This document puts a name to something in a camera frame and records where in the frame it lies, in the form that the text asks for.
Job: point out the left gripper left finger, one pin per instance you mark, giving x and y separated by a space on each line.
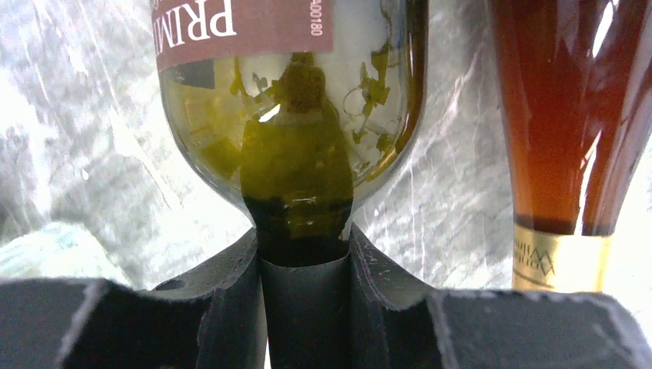
212 316

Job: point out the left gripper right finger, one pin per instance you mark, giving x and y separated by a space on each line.
398 321

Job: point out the dark gold-foil wine bottle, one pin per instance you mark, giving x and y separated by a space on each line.
575 79

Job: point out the dark green wine bottle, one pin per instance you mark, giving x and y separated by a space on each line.
296 112

